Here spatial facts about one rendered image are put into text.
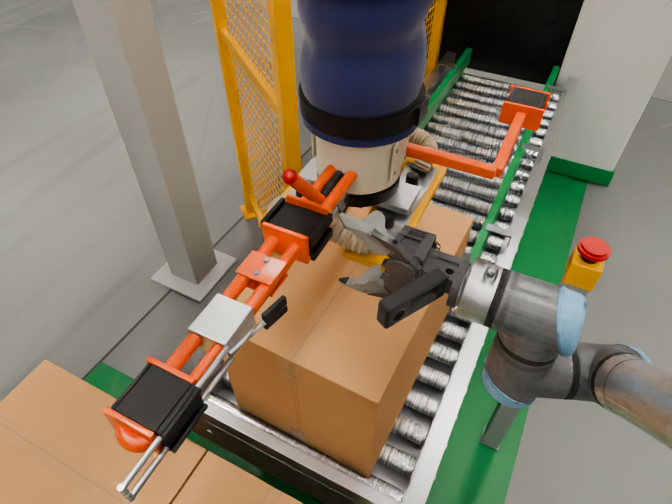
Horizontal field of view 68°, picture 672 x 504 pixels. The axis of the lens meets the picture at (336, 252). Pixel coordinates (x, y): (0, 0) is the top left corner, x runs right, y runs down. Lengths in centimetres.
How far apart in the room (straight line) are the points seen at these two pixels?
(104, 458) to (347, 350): 74
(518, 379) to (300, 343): 46
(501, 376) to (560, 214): 224
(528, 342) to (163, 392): 48
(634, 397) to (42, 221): 287
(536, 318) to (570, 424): 151
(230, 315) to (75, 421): 95
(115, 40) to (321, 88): 105
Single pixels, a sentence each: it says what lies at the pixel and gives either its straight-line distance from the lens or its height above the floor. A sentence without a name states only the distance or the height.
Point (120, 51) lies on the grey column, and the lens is 180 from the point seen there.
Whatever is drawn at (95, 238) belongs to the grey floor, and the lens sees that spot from 289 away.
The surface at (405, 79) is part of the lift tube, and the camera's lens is 84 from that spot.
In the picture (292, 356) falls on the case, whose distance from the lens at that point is 105.
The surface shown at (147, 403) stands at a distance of 66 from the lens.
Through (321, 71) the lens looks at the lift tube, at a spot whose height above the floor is 147.
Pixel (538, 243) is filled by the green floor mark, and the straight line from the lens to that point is 278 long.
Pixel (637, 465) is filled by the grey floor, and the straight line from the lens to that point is 225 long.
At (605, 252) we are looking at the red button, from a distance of 126.
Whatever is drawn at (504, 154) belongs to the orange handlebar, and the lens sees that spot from 102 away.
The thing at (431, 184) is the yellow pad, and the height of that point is 116.
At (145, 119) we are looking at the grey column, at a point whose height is 91.
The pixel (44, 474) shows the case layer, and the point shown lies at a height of 54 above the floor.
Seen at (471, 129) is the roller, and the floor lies 53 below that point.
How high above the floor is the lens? 184
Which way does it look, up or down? 47 degrees down
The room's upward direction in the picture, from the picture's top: straight up
